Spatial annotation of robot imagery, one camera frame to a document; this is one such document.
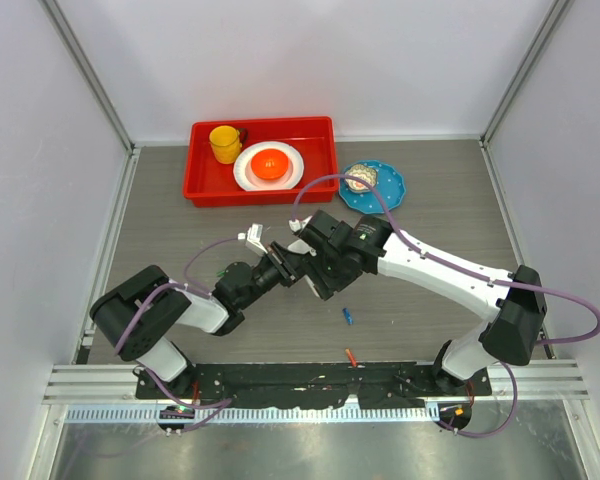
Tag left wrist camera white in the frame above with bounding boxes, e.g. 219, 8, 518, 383
237, 223, 267, 256

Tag white cable duct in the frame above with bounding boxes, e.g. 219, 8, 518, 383
65, 402, 439, 425

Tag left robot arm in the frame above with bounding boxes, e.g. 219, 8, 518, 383
89, 240, 311, 399

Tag red orange AAA battery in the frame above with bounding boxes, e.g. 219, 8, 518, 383
345, 348, 358, 368

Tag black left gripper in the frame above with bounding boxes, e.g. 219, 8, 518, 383
239, 242, 306, 310

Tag white plate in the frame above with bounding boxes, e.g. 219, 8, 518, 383
233, 141, 304, 191

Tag white red remote control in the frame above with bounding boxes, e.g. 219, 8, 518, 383
287, 239, 312, 255

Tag small patterned bowl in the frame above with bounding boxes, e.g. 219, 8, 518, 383
344, 163, 378, 194

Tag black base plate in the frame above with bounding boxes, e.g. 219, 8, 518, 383
134, 360, 492, 411

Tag blue AAA battery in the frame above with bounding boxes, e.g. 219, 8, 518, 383
342, 308, 354, 325

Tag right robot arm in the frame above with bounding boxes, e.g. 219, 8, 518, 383
289, 210, 547, 395

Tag orange bowl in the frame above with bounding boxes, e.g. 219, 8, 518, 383
250, 148, 290, 181

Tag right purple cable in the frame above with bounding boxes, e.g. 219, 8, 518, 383
289, 174, 600, 439

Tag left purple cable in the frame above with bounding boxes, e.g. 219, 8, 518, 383
113, 237, 241, 434

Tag blue polka dot plate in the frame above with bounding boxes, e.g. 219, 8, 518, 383
339, 160, 407, 214

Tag yellow cup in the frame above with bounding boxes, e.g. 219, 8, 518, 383
209, 125, 248, 165

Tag purple cable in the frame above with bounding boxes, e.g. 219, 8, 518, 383
289, 174, 600, 439
113, 237, 241, 434

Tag red plastic bin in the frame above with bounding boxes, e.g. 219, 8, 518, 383
182, 116, 339, 208

